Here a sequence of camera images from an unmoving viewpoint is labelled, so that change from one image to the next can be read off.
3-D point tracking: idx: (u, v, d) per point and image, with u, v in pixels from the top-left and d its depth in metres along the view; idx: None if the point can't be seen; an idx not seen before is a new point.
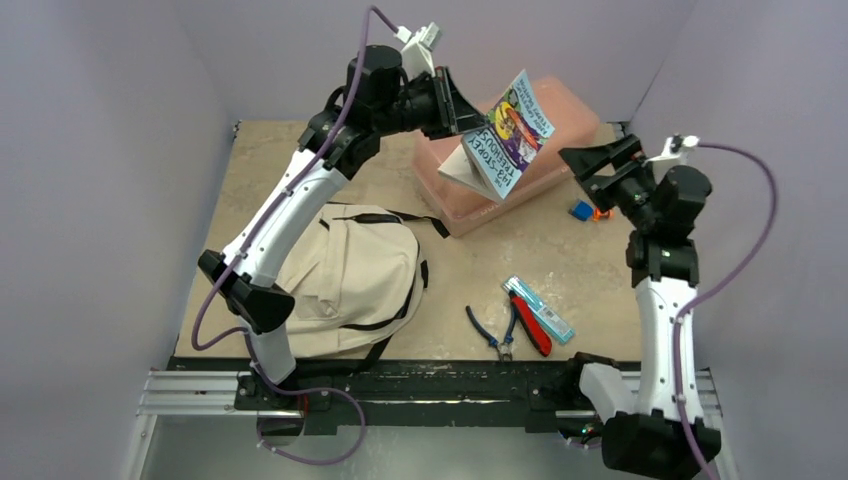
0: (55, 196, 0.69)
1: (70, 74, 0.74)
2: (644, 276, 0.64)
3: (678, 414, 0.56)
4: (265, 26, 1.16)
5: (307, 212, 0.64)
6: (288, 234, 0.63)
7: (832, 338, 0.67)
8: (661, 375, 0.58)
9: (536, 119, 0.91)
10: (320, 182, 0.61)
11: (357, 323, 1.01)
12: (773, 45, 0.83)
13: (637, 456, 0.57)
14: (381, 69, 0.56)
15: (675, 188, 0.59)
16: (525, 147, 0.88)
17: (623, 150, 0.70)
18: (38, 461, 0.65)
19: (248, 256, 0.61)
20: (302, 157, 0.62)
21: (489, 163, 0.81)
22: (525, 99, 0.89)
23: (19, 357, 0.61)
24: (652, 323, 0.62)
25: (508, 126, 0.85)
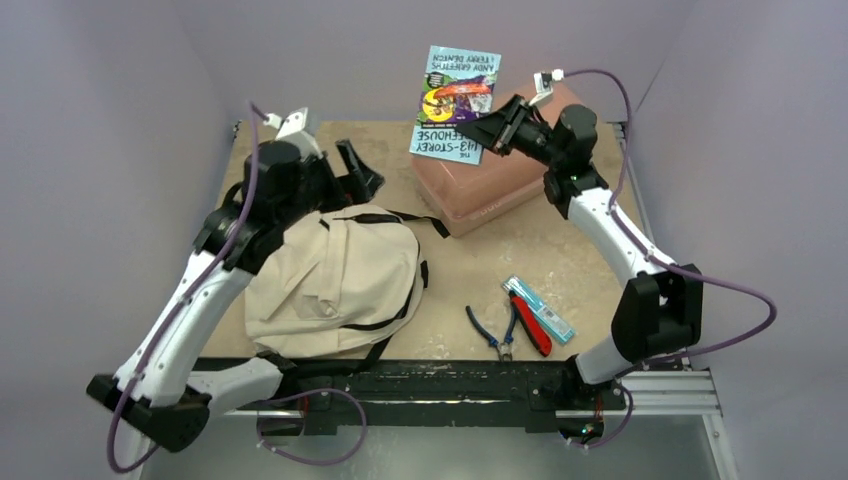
0: (55, 203, 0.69)
1: (68, 82, 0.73)
2: (570, 204, 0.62)
3: (659, 267, 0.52)
4: (264, 26, 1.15)
5: (212, 316, 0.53)
6: (192, 344, 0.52)
7: (827, 347, 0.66)
8: (627, 249, 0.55)
9: (473, 63, 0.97)
10: (222, 285, 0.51)
11: (357, 323, 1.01)
12: (773, 46, 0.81)
13: (650, 326, 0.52)
14: (280, 163, 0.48)
15: (570, 131, 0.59)
16: (472, 103, 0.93)
17: (512, 108, 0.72)
18: (37, 466, 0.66)
19: (145, 377, 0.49)
20: (200, 260, 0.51)
21: (451, 148, 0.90)
22: (448, 66, 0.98)
23: (18, 367, 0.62)
24: (593, 225, 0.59)
25: (446, 103, 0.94)
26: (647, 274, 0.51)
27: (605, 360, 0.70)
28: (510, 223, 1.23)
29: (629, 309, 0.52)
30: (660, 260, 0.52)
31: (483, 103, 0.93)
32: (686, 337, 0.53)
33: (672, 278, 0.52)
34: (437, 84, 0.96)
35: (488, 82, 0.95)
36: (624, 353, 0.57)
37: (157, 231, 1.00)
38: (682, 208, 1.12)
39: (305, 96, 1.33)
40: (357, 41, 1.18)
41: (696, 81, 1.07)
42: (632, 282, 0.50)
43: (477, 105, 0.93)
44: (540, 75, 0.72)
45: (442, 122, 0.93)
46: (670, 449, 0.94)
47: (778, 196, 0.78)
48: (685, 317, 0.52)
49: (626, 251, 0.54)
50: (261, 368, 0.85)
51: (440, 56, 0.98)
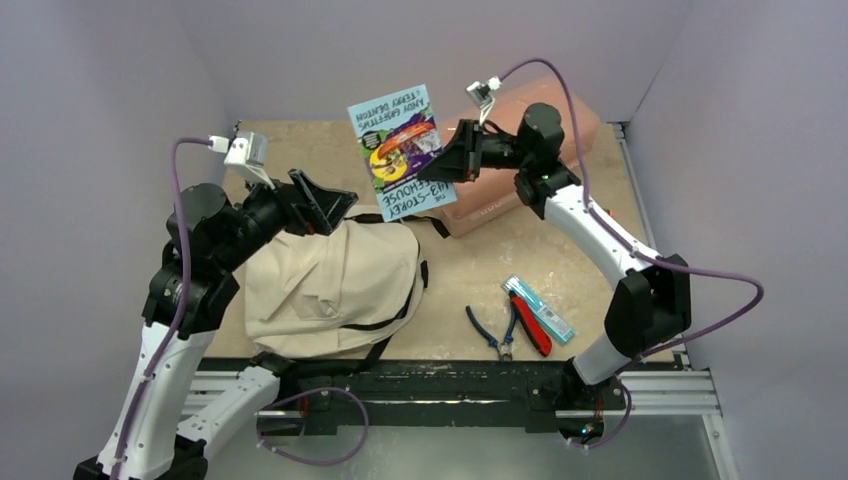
0: (55, 203, 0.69)
1: (67, 82, 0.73)
2: (544, 204, 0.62)
3: (645, 262, 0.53)
4: (263, 26, 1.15)
5: (183, 382, 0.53)
6: (169, 415, 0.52)
7: (826, 347, 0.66)
8: (611, 247, 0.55)
9: (402, 103, 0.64)
10: (182, 353, 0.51)
11: (357, 323, 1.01)
12: (772, 45, 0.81)
13: (646, 322, 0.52)
14: (205, 219, 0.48)
15: (538, 133, 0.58)
16: (422, 144, 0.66)
17: (466, 135, 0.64)
18: (38, 465, 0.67)
19: (129, 458, 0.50)
20: (153, 332, 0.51)
21: (422, 198, 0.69)
22: (377, 119, 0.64)
23: (18, 366, 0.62)
24: (572, 225, 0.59)
25: (396, 163, 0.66)
26: (636, 271, 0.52)
27: (604, 357, 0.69)
28: (509, 223, 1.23)
29: (623, 306, 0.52)
30: (646, 255, 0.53)
31: (434, 139, 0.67)
32: (678, 325, 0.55)
33: (659, 269, 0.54)
34: (372, 144, 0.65)
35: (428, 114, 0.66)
36: (625, 350, 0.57)
37: (157, 232, 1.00)
38: (681, 208, 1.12)
39: (304, 96, 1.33)
40: (356, 41, 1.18)
41: (695, 82, 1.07)
42: (624, 281, 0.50)
43: (428, 143, 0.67)
44: (473, 85, 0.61)
45: (402, 180, 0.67)
46: (671, 449, 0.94)
47: (777, 196, 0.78)
48: (676, 306, 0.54)
49: (611, 250, 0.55)
50: (257, 380, 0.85)
51: (364, 108, 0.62)
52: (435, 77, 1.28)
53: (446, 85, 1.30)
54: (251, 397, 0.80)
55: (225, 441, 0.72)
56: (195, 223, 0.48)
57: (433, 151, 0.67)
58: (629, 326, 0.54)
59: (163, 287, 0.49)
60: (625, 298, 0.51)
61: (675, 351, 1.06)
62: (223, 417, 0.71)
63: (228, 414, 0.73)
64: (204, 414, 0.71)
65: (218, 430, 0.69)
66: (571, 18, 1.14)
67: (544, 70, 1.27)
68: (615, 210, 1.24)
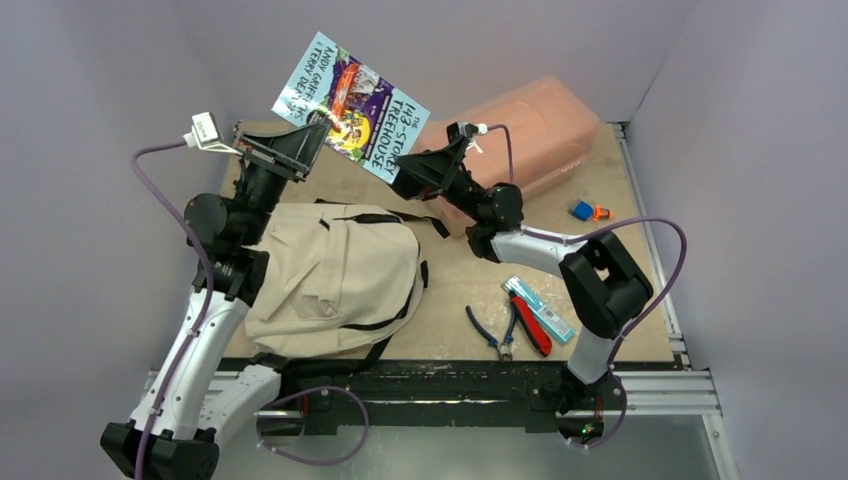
0: (56, 200, 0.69)
1: (68, 80, 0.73)
2: (500, 252, 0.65)
3: (578, 244, 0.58)
4: (263, 26, 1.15)
5: (218, 351, 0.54)
6: (203, 380, 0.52)
7: (827, 343, 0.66)
8: (547, 245, 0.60)
9: (316, 64, 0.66)
10: (227, 312, 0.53)
11: (357, 323, 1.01)
12: (772, 44, 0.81)
13: (602, 297, 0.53)
14: (218, 233, 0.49)
15: (502, 220, 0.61)
16: (362, 88, 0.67)
17: (460, 150, 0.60)
18: (39, 462, 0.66)
19: (164, 411, 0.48)
20: (200, 297, 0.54)
21: (402, 135, 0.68)
22: (308, 93, 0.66)
23: (19, 362, 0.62)
24: (520, 252, 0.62)
25: (353, 122, 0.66)
26: (571, 253, 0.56)
27: (594, 353, 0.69)
28: None
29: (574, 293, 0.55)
30: (575, 239, 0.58)
31: (366, 79, 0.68)
32: (641, 291, 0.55)
33: (597, 249, 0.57)
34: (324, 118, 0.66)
35: (346, 61, 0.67)
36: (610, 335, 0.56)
37: (158, 231, 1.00)
38: (681, 208, 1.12)
39: None
40: (357, 40, 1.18)
41: (696, 81, 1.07)
42: (564, 264, 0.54)
43: (366, 83, 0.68)
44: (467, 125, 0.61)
45: (370, 129, 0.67)
46: (672, 449, 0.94)
47: (777, 194, 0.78)
48: (625, 274, 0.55)
49: (549, 248, 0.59)
50: (258, 376, 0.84)
51: (289, 94, 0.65)
52: (435, 78, 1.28)
53: (446, 85, 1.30)
54: (255, 392, 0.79)
55: (231, 434, 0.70)
56: (209, 237, 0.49)
57: (375, 88, 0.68)
58: (590, 308, 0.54)
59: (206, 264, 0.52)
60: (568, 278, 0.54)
61: (675, 351, 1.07)
62: (229, 409, 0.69)
63: (234, 405, 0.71)
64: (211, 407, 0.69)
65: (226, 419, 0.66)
66: (572, 18, 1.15)
67: (544, 71, 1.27)
68: (615, 210, 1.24)
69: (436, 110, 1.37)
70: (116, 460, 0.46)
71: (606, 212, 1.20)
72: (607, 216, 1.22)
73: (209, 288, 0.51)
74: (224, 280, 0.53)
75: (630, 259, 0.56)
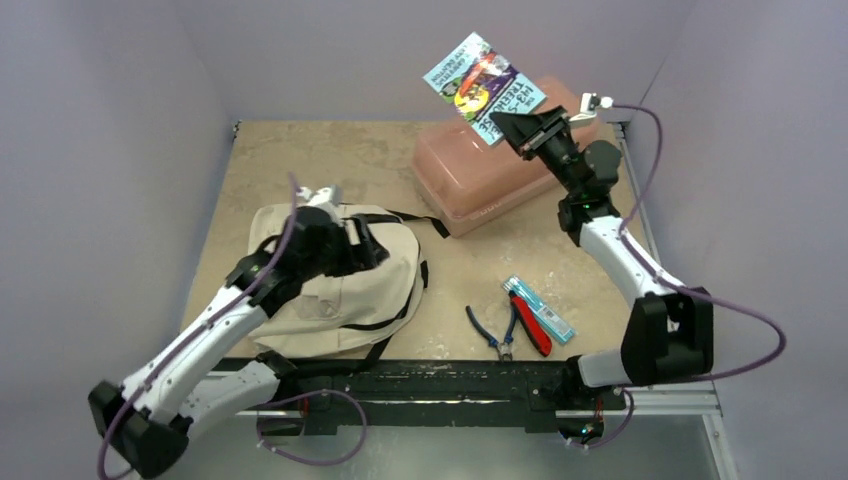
0: (55, 199, 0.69)
1: (68, 78, 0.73)
2: (583, 233, 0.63)
3: (667, 288, 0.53)
4: (264, 25, 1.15)
5: (225, 348, 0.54)
6: (199, 372, 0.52)
7: (828, 343, 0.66)
8: (635, 271, 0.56)
9: (462, 52, 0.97)
10: (246, 315, 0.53)
11: (357, 323, 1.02)
12: (774, 44, 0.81)
13: (658, 349, 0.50)
14: (313, 225, 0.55)
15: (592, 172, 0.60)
16: (495, 70, 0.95)
17: (551, 117, 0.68)
18: (38, 461, 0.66)
19: (150, 390, 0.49)
20: (227, 293, 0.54)
21: (514, 107, 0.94)
22: (449, 72, 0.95)
23: (19, 360, 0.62)
24: (605, 251, 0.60)
25: (475, 93, 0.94)
26: (656, 295, 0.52)
27: (615, 365, 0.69)
28: (510, 223, 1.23)
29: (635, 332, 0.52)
30: (669, 280, 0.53)
31: (498, 63, 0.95)
32: (700, 365, 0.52)
33: (683, 302, 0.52)
34: (456, 90, 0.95)
35: (486, 50, 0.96)
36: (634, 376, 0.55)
37: (157, 231, 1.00)
38: (680, 209, 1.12)
39: (305, 96, 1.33)
40: (357, 39, 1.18)
41: (696, 80, 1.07)
42: (641, 301, 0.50)
43: (498, 67, 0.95)
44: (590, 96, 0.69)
45: (487, 102, 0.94)
46: (671, 449, 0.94)
47: (777, 193, 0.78)
48: (695, 343, 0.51)
49: (635, 273, 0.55)
50: (257, 376, 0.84)
51: (436, 71, 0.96)
52: None
53: None
54: (248, 391, 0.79)
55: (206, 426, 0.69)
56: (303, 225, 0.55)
57: (503, 71, 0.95)
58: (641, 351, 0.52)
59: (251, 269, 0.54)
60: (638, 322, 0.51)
61: None
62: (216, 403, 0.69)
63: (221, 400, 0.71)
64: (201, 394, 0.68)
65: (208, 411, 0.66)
66: (572, 18, 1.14)
67: (543, 71, 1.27)
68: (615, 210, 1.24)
69: (437, 109, 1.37)
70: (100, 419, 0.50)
71: None
72: None
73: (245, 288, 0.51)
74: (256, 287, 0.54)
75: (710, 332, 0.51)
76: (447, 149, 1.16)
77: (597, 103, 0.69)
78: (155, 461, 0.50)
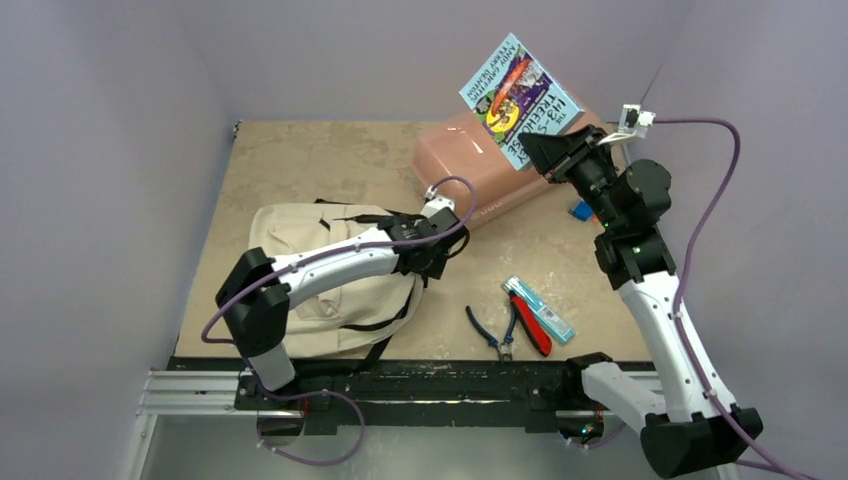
0: (54, 197, 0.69)
1: (69, 78, 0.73)
2: (624, 278, 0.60)
3: (715, 409, 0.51)
4: (264, 25, 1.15)
5: (353, 271, 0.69)
6: (329, 281, 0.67)
7: (829, 341, 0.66)
8: (685, 375, 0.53)
9: (499, 59, 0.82)
10: (386, 256, 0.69)
11: (357, 324, 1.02)
12: (774, 44, 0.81)
13: (688, 466, 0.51)
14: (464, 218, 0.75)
15: (637, 196, 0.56)
16: (527, 81, 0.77)
17: (579, 140, 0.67)
18: (38, 459, 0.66)
19: (296, 273, 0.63)
20: (378, 232, 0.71)
21: (546, 125, 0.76)
22: (484, 84, 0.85)
23: (19, 358, 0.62)
24: (648, 319, 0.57)
25: (505, 111, 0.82)
26: (703, 420, 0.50)
27: (617, 399, 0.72)
28: (510, 224, 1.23)
29: (674, 445, 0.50)
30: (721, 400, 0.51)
31: (532, 72, 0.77)
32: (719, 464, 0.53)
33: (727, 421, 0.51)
34: (486, 110, 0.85)
35: (523, 54, 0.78)
36: (650, 460, 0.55)
37: (157, 230, 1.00)
38: (680, 209, 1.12)
39: (305, 96, 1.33)
40: (357, 39, 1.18)
41: (696, 80, 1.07)
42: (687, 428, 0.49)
43: (532, 77, 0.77)
44: (626, 109, 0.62)
45: (516, 121, 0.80)
46: None
47: (777, 193, 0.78)
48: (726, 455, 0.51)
49: (685, 379, 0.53)
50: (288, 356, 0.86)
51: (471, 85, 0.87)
52: (436, 77, 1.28)
53: (444, 86, 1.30)
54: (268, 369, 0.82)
55: None
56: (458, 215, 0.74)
57: (537, 81, 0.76)
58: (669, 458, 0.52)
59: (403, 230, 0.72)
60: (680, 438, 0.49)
61: None
62: None
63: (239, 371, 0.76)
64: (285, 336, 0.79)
65: None
66: (573, 18, 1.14)
67: (543, 71, 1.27)
68: None
69: (436, 110, 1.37)
70: (241, 275, 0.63)
71: None
72: None
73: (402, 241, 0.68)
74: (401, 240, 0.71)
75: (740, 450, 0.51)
76: (447, 149, 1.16)
77: (634, 118, 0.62)
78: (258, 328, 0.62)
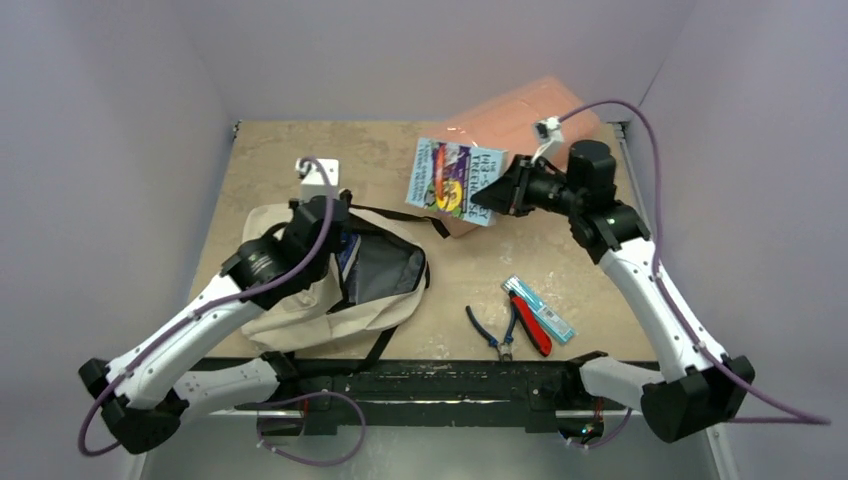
0: (54, 196, 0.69)
1: (68, 78, 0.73)
2: (604, 250, 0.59)
3: (709, 361, 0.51)
4: (263, 24, 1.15)
5: (211, 340, 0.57)
6: (181, 362, 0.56)
7: (829, 340, 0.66)
8: (674, 332, 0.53)
9: (423, 161, 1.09)
10: (232, 310, 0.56)
11: (347, 312, 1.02)
12: (775, 42, 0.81)
13: (691, 423, 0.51)
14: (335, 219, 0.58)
15: (585, 160, 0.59)
16: (451, 159, 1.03)
17: (516, 171, 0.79)
18: (38, 458, 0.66)
19: (133, 376, 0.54)
20: (222, 283, 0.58)
21: (479, 180, 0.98)
22: (420, 184, 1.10)
23: (19, 357, 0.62)
24: (630, 285, 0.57)
25: (447, 192, 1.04)
26: (699, 373, 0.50)
27: (619, 392, 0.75)
28: (510, 224, 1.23)
29: (674, 404, 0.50)
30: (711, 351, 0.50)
31: (452, 153, 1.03)
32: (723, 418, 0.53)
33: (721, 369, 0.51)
34: (435, 197, 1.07)
35: (434, 148, 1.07)
36: (655, 425, 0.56)
37: (156, 230, 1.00)
38: (681, 209, 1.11)
39: (305, 96, 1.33)
40: (357, 38, 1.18)
41: (696, 80, 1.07)
42: (682, 383, 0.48)
43: (453, 153, 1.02)
44: (536, 126, 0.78)
45: (460, 193, 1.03)
46: (673, 450, 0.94)
47: (777, 191, 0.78)
48: (725, 406, 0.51)
49: (674, 335, 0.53)
50: (259, 374, 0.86)
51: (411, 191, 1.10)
52: (436, 77, 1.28)
53: (444, 85, 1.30)
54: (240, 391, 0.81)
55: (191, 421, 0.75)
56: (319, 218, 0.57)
57: (458, 154, 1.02)
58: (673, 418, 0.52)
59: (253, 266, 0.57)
60: (678, 398, 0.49)
61: None
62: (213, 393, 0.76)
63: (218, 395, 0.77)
64: (200, 378, 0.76)
65: (202, 400, 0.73)
66: (573, 18, 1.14)
67: (543, 71, 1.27)
68: None
69: (436, 110, 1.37)
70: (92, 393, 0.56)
71: None
72: None
73: (246, 293, 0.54)
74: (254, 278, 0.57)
75: (740, 398, 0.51)
76: None
77: (545, 126, 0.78)
78: (138, 442, 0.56)
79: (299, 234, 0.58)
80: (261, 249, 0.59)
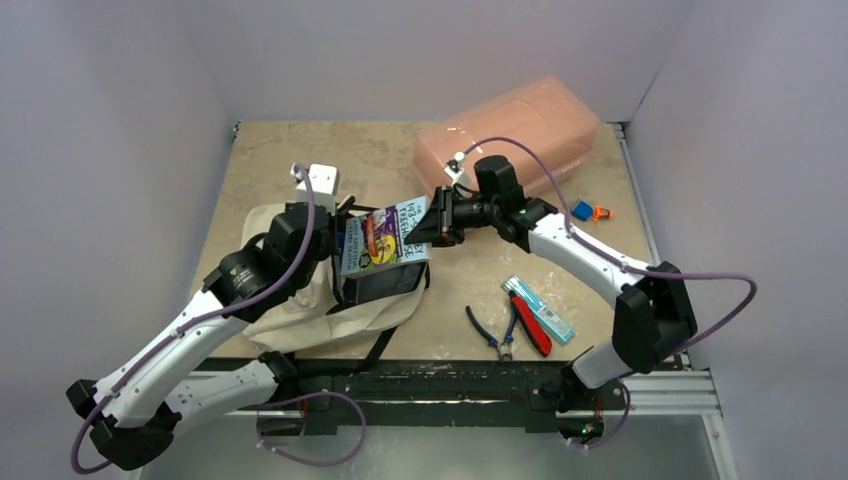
0: (54, 197, 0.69)
1: (68, 78, 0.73)
2: (529, 238, 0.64)
3: (637, 274, 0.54)
4: (262, 25, 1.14)
5: (196, 357, 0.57)
6: (167, 382, 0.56)
7: (829, 341, 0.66)
8: (601, 265, 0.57)
9: (349, 232, 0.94)
10: (215, 327, 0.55)
11: (349, 314, 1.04)
12: (775, 42, 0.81)
13: (654, 338, 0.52)
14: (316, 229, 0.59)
15: (488, 171, 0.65)
16: (380, 219, 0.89)
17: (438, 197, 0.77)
18: (37, 458, 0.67)
19: (120, 396, 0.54)
20: (203, 299, 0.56)
21: (410, 226, 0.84)
22: (351, 251, 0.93)
23: (20, 358, 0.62)
24: (559, 252, 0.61)
25: (380, 247, 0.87)
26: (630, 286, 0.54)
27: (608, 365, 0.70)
28: None
29: (628, 327, 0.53)
30: (636, 267, 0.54)
31: (379, 214, 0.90)
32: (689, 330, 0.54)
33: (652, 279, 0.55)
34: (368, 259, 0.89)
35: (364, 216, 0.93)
36: (640, 364, 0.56)
37: (156, 230, 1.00)
38: (681, 209, 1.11)
39: (304, 96, 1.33)
40: (356, 38, 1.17)
41: (696, 80, 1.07)
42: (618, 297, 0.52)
43: (380, 215, 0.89)
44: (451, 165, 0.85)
45: (395, 243, 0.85)
46: (672, 449, 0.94)
47: (777, 192, 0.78)
48: (677, 314, 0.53)
49: (602, 269, 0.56)
50: (255, 377, 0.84)
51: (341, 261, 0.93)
52: (435, 77, 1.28)
53: (444, 85, 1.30)
54: (235, 396, 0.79)
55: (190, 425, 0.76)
56: (299, 229, 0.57)
57: (385, 213, 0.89)
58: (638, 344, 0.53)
59: (233, 280, 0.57)
60: (623, 313, 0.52)
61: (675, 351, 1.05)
62: (207, 400, 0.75)
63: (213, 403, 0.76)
64: (194, 387, 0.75)
65: (196, 410, 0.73)
66: (572, 18, 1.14)
67: (543, 71, 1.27)
68: (615, 210, 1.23)
69: (436, 110, 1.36)
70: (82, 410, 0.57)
71: (606, 212, 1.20)
72: (607, 216, 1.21)
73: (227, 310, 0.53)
74: (236, 292, 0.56)
75: (687, 300, 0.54)
76: (446, 149, 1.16)
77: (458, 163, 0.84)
78: (132, 457, 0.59)
79: (280, 247, 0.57)
80: (241, 262, 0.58)
